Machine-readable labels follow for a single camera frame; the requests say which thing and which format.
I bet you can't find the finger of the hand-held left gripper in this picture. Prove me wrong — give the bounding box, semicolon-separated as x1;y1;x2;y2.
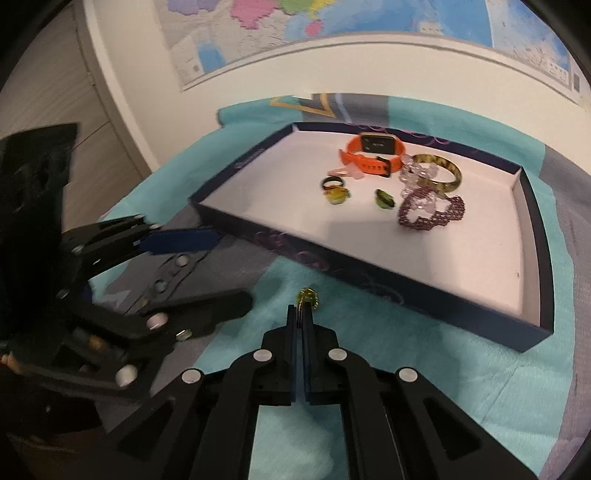
60;215;221;278
14;288;254;402

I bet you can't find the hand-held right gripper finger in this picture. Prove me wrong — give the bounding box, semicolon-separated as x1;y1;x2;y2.
60;305;305;480
302;308;539;480

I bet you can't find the dark blue box lid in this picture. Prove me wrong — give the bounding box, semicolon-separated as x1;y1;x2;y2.
189;121;555;354

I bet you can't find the yellow ring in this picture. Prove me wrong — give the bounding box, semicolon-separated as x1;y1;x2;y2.
324;187;354;207

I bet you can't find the pink hair clip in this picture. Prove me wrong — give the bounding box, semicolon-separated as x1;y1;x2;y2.
327;164;365;180

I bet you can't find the purple bead bracelet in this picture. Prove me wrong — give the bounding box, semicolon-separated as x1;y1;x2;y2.
398;187;465;230

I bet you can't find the clear bead bracelet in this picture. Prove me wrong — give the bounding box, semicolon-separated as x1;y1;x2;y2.
398;154;451;220

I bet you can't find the person's left forearm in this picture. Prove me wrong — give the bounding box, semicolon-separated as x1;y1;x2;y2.
0;367;121;462

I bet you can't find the teal and grey printed cloth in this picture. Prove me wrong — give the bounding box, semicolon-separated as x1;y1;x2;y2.
83;92;587;480

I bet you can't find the grey-brown door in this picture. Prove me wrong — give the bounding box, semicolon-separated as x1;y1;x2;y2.
4;0;155;232

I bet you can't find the orange smartwatch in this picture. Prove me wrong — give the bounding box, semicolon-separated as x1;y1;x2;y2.
338;132;407;177

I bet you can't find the tortoiseshell bangle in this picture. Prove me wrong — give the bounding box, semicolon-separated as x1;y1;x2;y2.
409;154;462;192

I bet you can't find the colourful wall map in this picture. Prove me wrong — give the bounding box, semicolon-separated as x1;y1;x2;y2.
154;0;587;104

